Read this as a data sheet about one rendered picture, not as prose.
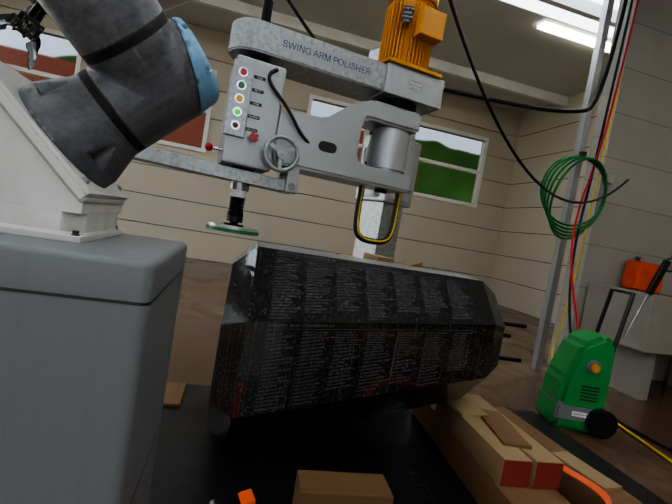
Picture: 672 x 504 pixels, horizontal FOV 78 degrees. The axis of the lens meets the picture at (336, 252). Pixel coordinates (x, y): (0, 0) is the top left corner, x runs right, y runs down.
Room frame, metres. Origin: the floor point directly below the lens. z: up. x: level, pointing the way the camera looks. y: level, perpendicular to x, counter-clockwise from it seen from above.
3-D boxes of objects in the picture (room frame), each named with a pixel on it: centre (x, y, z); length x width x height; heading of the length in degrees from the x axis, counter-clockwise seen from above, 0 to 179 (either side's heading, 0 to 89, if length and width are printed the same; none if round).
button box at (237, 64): (1.64, 0.47, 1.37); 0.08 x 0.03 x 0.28; 112
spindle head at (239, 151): (1.80, 0.38, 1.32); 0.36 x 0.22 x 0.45; 112
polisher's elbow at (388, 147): (2.02, -0.16, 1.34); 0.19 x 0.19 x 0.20
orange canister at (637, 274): (3.83, -2.87, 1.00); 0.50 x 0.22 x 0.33; 104
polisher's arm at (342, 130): (1.90, 0.08, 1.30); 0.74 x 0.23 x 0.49; 112
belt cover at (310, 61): (1.90, 0.13, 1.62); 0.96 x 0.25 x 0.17; 112
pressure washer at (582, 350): (2.53, -1.61, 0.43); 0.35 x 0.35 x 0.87; 88
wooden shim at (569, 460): (1.67, -1.16, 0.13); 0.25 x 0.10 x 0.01; 21
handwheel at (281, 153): (1.70, 0.29, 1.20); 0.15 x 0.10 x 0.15; 112
